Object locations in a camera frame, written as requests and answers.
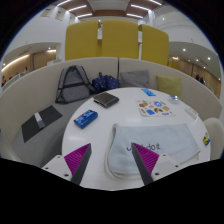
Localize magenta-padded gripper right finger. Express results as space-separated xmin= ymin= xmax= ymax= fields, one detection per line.
xmin=130 ymin=142 xmax=181 ymax=186

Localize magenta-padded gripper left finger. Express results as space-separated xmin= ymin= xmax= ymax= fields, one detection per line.
xmin=41 ymin=143 xmax=92 ymax=186

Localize light blue towel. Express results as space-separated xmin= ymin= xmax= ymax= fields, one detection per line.
xmin=105 ymin=122 xmax=202 ymax=181

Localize blue rectangular box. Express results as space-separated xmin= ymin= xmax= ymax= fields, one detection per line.
xmin=73 ymin=109 xmax=99 ymax=130

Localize colourful sticker sheet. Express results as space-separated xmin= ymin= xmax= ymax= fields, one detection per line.
xmin=136 ymin=99 xmax=176 ymax=118

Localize small white block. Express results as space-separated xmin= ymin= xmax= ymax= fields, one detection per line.
xmin=33 ymin=111 xmax=46 ymax=129

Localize yellow and blue toy figure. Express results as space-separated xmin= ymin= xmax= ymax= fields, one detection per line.
xmin=202 ymin=132 xmax=212 ymax=147

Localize dark brown wallet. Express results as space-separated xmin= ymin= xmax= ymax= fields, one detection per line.
xmin=92 ymin=91 xmax=120 ymax=109

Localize flat white box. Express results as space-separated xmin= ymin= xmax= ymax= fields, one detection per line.
xmin=184 ymin=106 xmax=199 ymax=120

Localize blue card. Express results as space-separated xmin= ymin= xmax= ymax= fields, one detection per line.
xmin=140 ymin=87 xmax=157 ymax=98

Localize grey backpack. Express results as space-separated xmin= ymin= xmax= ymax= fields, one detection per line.
xmin=54 ymin=65 xmax=98 ymax=104

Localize cream armchair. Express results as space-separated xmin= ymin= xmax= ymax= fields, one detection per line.
xmin=202 ymin=117 xmax=224 ymax=161

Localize yellow-green cushion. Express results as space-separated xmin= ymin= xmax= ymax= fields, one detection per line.
xmin=155 ymin=75 xmax=183 ymax=98

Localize navy dotted bag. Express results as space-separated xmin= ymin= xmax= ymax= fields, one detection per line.
xmin=91 ymin=72 xmax=121 ymax=94

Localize grey cushion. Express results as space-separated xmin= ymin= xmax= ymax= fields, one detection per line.
xmin=119 ymin=69 xmax=151 ymax=89

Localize curved cream sofa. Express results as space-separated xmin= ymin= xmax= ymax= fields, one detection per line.
xmin=0 ymin=56 xmax=224 ymax=168

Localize person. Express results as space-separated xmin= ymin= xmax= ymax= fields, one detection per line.
xmin=195 ymin=73 xmax=206 ymax=85

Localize yellow partition panel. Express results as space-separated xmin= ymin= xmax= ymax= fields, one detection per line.
xmin=140 ymin=23 xmax=170 ymax=66
xmin=101 ymin=18 xmax=140 ymax=60
xmin=64 ymin=19 xmax=101 ymax=61

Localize ceiling strip lights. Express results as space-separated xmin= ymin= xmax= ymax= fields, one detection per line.
xmin=56 ymin=0 xmax=164 ymax=19

